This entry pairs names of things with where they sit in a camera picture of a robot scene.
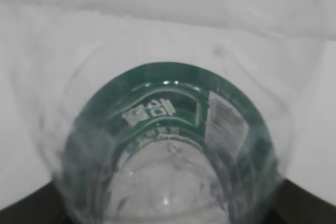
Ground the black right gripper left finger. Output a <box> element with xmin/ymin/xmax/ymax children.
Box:
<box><xmin>1</xmin><ymin>183</ymin><xmax>68</xmax><ymax>224</ymax></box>

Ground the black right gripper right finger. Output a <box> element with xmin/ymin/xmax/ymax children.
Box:
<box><xmin>270</xmin><ymin>179</ymin><xmax>335</xmax><ymax>224</ymax></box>

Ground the clear green-label water bottle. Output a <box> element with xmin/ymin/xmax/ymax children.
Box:
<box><xmin>1</xmin><ymin>0</ymin><xmax>327</xmax><ymax>223</ymax></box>

